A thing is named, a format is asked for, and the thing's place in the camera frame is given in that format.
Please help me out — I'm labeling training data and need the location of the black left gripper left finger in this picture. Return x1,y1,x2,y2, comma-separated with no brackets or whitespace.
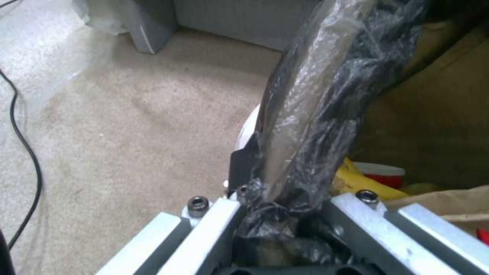
95,137,265,275

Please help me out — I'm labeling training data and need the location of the yellow snack wrapper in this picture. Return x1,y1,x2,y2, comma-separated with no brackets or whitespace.
331,157,421,201

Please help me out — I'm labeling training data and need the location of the clear plastic sheet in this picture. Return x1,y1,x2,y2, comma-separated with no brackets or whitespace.
71,0,133,36

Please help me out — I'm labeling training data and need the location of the brown paper bag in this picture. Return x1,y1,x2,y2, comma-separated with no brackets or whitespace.
387,184,489,223

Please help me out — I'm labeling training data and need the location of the brown cardboard piece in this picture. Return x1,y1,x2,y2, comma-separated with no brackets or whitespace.
353,17,489,189

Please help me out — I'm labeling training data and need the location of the red and white cup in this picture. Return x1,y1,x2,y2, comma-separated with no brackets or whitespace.
353,161,406,187

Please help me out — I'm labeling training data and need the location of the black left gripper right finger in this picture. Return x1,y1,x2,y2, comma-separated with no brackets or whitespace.
327,189,489,275

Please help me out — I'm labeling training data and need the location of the grey furniture base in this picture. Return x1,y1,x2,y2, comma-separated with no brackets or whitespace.
126,0,320,55

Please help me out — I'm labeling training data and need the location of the black translucent bin bag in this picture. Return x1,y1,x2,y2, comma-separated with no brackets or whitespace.
235,0,429,269

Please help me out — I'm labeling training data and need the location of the black floor cable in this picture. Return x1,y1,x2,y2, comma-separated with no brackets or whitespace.
0,68,44,250

